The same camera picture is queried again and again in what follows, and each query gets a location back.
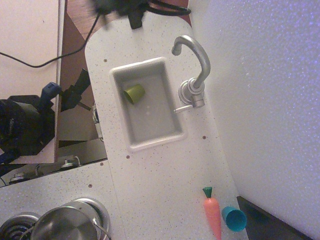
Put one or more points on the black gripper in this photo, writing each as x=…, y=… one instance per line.
x=121, y=7

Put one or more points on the silver stove knob left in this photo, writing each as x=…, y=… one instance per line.
x=17, y=178

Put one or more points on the white toy sink basin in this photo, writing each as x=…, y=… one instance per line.
x=151, y=121

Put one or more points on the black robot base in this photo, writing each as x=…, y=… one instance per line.
x=27, y=125

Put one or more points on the silver faucet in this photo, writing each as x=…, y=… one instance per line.
x=191, y=91

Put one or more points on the orange toy carrot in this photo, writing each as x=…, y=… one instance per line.
x=212, y=212

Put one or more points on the silver stove knob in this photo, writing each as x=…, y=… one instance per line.
x=70, y=163
x=17, y=178

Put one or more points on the green plastic cup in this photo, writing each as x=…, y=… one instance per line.
x=134, y=93

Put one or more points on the silver stove burner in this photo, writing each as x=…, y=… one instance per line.
x=18, y=227

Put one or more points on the stainless steel pot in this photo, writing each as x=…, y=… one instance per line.
x=79, y=219

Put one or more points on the blue clamp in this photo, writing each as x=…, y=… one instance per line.
x=49, y=92

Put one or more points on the teal plastic cup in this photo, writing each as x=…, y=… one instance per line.
x=235, y=219

